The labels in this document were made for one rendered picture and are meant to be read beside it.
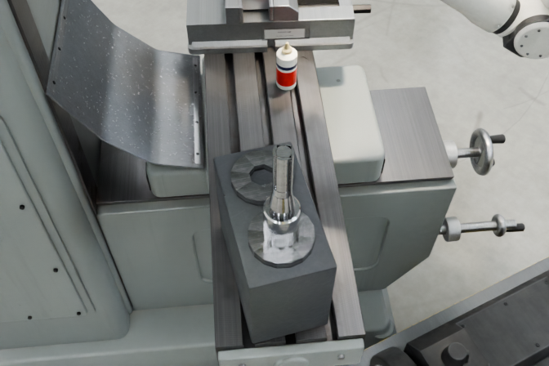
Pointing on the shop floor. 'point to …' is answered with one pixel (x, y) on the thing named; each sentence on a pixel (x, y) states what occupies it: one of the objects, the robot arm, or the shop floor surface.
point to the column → (47, 182)
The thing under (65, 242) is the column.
